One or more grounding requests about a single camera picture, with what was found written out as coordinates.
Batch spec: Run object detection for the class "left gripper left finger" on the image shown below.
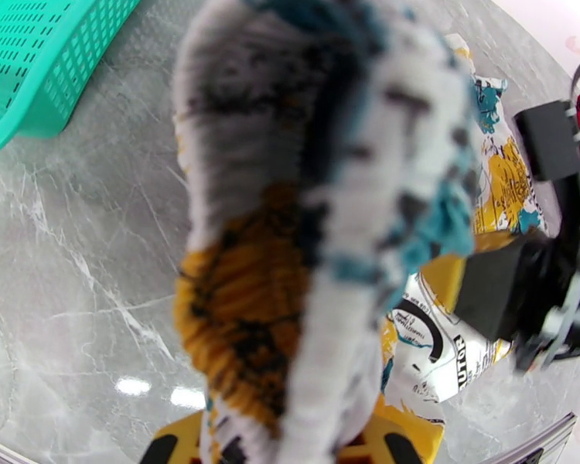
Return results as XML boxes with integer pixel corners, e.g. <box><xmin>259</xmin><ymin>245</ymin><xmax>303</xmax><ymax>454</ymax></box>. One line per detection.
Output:
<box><xmin>140</xmin><ymin>411</ymin><xmax>210</xmax><ymax>464</ymax></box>

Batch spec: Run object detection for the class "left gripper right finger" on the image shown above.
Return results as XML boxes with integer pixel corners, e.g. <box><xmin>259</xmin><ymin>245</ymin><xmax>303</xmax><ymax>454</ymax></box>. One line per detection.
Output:
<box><xmin>350</xmin><ymin>397</ymin><xmax>447</xmax><ymax>464</ymax></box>

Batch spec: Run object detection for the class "white yellow teal printed shirt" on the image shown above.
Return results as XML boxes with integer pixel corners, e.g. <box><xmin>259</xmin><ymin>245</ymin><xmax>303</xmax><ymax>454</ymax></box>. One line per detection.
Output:
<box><xmin>171</xmin><ymin>0</ymin><xmax>551</xmax><ymax>464</ymax></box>

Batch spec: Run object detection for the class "teal plastic basket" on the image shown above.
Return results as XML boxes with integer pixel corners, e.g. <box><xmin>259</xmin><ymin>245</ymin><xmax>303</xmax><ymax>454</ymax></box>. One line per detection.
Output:
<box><xmin>0</xmin><ymin>0</ymin><xmax>147</xmax><ymax>162</ymax></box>

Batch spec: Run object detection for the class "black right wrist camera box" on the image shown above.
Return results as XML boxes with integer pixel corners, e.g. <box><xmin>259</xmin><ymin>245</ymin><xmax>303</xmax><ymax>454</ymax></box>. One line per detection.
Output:
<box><xmin>512</xmin><ymin>100</ymin><xmax>580</xmax><ymax>184</ymax></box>

